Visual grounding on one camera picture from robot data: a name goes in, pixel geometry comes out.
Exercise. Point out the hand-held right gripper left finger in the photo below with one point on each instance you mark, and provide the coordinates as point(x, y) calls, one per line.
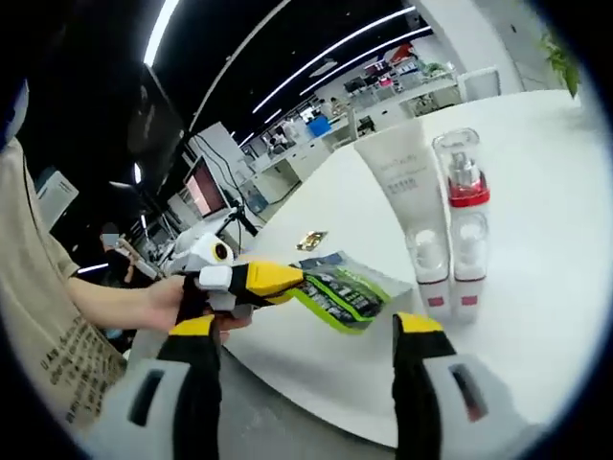
point(158, 412)

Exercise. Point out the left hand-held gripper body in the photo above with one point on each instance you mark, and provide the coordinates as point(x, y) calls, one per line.
point(206, 251)

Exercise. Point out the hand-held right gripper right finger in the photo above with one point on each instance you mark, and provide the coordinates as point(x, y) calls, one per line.
point(445, 412)

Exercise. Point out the gold foil skincare sachet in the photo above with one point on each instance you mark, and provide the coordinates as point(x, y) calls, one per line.
point(312, 240)

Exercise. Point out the green skincare sachet pack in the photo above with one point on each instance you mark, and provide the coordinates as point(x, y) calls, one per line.
point(349, 297)

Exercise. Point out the white skincare tube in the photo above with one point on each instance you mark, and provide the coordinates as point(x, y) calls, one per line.
point(402, 163)

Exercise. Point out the skincare pump bottle red collar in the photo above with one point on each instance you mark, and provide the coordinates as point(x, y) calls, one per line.
point(467, 182)

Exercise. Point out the blue storage box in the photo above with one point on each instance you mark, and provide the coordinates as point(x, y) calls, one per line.
point(320, 128)

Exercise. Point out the person's left hand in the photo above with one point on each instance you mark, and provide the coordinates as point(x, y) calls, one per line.
point(160, 306)

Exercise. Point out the silver computer monitor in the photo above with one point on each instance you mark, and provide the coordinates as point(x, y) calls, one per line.
point(206, 191)

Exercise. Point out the ceiling air conditioner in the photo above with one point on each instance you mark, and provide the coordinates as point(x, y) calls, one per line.
point(57, 196)

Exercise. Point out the person's beige printed shirt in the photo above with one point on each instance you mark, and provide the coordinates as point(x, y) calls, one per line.
point(43, 287)

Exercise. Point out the white chair back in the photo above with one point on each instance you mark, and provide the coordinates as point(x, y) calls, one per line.
point(479, 84)

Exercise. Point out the potted green plant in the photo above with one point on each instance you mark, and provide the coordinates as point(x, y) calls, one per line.
point(562, 62)

